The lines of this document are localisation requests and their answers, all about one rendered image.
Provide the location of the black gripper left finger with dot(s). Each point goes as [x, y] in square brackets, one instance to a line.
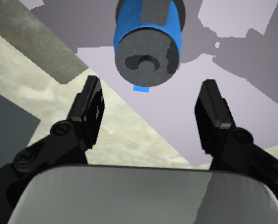
[66, 144]

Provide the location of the blue kettle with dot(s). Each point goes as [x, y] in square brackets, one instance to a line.
[146, 47]

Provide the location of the dark grey round disk with central stud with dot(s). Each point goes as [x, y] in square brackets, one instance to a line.
[179, 6]

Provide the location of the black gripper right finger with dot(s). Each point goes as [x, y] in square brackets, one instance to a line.
[234, 146]

